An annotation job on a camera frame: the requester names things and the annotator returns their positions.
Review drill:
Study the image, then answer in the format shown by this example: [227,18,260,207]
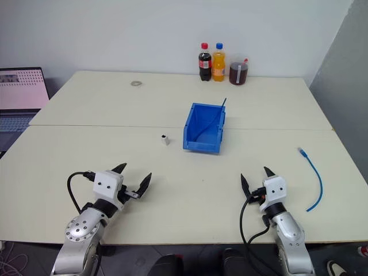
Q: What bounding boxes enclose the blue plastic storage bin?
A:
[182,102,227,156]

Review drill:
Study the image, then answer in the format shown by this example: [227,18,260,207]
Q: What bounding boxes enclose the white and dark shoe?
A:
[327,259,348,276]

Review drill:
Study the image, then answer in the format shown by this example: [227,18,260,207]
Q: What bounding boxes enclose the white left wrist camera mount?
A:
[92,170,125,207]

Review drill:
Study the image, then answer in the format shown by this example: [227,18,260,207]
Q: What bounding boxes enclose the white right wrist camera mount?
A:
[258,175,288,213]

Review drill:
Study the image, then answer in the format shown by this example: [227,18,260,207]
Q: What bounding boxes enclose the clear cup dark liquid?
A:
[228,52,250,86]

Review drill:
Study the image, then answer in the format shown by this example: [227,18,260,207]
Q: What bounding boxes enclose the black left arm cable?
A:
[67,171,96,215]

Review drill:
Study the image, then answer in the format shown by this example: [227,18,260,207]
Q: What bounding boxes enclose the white floor cables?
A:
[0,240,31,276]

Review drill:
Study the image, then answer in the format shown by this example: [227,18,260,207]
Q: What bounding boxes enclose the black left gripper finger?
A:
[111,162,128,175]
[136,172,153,199]

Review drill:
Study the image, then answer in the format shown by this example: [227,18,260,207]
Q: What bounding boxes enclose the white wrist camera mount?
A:
[258,175,288,213]
[92,170,125,207]

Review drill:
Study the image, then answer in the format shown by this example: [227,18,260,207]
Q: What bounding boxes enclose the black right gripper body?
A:
[250,186,268,205]

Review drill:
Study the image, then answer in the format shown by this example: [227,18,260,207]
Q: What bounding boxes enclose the blue Ethernet cable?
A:
[297,147,324,213]

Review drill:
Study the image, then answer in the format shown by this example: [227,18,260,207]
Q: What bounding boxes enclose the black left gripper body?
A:
[116,183,140,206]

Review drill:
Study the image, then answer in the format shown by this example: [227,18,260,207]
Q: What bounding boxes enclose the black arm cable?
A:
[240,186,273,276]
[67,171,96,215]

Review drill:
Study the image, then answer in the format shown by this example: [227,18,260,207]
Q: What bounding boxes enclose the open laptop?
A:
[0,67,51,152]

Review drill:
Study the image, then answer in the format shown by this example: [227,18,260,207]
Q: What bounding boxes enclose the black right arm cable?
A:
[240,186,273,276]

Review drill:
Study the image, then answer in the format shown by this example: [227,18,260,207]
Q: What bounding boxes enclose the dark rounded shape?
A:
[221,247,254,276]
[147,253,185,276]

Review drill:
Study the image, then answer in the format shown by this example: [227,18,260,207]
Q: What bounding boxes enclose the orange soda bottle blue cap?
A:
[212,42,227,82]

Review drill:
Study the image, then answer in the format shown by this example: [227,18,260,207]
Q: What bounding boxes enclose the cola bottle red cap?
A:
[197,42,213,82]

